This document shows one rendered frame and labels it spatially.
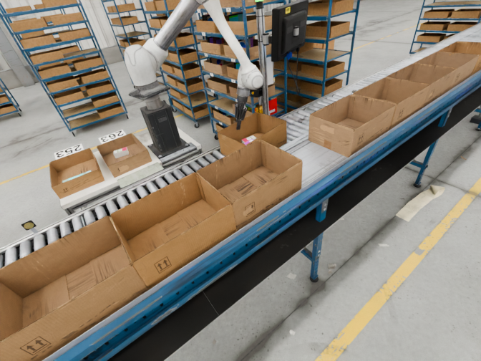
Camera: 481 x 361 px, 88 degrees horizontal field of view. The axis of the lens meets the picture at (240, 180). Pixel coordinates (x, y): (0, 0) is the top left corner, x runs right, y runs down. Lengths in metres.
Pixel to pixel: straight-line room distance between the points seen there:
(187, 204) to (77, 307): 0.57
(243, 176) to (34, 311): 0.99
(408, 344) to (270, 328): 0.77
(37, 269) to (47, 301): 0.12
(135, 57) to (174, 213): 1.03
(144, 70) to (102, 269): 1.20
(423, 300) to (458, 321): 0.18
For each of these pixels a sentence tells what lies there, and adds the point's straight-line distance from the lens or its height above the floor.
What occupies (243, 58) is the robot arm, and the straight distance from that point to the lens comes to 1.61.
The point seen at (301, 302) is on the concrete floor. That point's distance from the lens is 1.88.
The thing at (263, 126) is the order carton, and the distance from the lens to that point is 1.96.
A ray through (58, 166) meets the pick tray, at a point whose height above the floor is 0.80.
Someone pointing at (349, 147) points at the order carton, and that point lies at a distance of 1.46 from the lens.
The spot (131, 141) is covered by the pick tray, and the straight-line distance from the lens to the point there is 2.26.
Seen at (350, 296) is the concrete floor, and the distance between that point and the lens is 1.95.
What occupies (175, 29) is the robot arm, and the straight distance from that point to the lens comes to 1.93.
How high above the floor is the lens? 1.69
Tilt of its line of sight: 38 degrees down
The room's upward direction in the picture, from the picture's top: 9 degrees counter-clockwise
